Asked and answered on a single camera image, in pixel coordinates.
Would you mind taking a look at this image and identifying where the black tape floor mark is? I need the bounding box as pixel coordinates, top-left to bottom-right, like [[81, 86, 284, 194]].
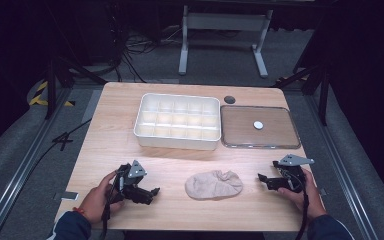
[[51, 131, 75, 152]]

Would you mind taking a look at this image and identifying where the white metal desk frame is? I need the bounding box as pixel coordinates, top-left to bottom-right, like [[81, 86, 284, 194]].
[[178, 4, 275, 80]]

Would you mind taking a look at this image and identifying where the clear lid with white knob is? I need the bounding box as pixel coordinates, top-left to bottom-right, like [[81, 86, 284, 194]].
[[219, 105, 302, 150]]

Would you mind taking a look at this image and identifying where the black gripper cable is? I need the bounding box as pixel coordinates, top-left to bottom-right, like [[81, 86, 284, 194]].
[[279, 168, 311, 240], [99, 171, 120, 240]]

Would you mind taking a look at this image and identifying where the metal floor rail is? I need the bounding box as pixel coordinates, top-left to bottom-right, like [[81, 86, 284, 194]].
[[0, 87, 74, 240], [304, 94, 380, 240]]

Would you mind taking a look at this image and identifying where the black metal stand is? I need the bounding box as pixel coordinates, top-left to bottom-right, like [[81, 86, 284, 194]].
[[44, 55, 108, 121], [270, 64, 332, 127]]

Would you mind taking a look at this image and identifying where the black floor cable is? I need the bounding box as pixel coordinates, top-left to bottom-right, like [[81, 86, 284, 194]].
[[29, 117, 93, 171]]

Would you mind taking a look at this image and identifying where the person's right hand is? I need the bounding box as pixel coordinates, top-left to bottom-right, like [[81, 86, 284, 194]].
[[277, 168, 328, 221]]

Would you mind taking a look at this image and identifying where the yellow black hazard tape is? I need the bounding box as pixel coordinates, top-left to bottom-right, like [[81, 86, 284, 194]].
[[28, 80, 76, 108]]

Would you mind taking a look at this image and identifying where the person's left hand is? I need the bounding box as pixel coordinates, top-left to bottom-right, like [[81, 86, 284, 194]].
[[78, 170, 126, 225]]

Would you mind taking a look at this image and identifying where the white divided storage box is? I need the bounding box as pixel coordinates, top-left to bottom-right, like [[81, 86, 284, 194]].
[[133, 92, 222, 151]]

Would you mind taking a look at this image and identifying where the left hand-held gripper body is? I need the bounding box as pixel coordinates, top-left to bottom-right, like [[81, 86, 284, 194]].
[[108, 159, 154, 205]]

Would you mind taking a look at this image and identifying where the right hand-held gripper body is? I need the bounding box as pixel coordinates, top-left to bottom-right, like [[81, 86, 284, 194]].
[[272, 153, 315, 194]]

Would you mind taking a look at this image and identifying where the bundle of black cables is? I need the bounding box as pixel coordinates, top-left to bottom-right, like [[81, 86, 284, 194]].
[[111, 23, 183, 84]]

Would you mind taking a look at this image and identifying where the beige sock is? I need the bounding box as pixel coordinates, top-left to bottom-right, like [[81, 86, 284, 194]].
[[184, 169, 244, 202]]

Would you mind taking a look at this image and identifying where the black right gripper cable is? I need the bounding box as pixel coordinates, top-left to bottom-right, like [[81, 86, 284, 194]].
[[279, 168, 311, 240]]

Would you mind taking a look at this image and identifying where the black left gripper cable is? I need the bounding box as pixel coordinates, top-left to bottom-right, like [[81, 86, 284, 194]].
[[99, 171, 120, 240]]

